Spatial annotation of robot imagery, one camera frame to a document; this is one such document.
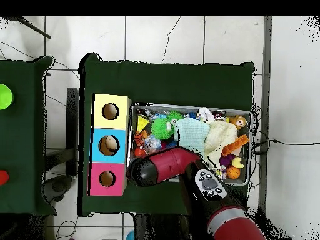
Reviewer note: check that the orange plastic toy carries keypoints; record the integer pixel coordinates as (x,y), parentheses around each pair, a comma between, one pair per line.
(235,145)

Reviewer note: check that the yellow cheese wedge toy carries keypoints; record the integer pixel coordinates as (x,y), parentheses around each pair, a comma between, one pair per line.
(142,123)

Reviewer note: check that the small red round object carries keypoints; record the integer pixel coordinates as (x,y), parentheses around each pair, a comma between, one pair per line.
(3,177)

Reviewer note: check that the wooden box with three holes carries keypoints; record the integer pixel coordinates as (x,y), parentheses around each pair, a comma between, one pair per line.
(120,145)

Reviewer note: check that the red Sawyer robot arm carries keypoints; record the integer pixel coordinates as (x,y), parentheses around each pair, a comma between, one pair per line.
(170,162)

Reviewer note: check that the bright green round object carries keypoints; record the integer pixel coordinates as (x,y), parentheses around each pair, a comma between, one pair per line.
(4,96)

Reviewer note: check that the small orange basketball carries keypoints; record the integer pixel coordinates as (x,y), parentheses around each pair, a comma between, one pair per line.
(233,172)

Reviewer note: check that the shallow clear mesh bin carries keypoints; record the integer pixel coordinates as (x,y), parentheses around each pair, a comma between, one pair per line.
(248,150)

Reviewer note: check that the orange tiger plush toy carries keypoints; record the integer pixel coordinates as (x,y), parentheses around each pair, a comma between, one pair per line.
(139,138)

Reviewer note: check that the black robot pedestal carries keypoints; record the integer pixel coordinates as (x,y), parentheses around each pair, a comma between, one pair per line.
(157,230)

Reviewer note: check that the large green spiky ball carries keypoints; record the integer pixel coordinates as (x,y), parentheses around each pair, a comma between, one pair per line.
(161,128)

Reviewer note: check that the small green spiky ball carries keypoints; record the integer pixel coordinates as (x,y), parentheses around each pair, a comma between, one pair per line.
(176,117)

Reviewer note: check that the small red ball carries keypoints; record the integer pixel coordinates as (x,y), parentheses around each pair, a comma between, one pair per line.
(139,152)

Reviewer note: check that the green cloth side table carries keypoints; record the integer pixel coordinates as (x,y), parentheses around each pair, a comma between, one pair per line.
(25,150)

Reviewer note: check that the cream muslin cloth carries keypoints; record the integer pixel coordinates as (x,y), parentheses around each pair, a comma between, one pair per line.
(220,137)

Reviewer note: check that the small brown plush doll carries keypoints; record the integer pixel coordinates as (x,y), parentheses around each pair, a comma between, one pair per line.
(240,121)

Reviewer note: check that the mint green muslin cloth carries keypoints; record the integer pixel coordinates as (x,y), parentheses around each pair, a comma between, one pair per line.
(192,135)

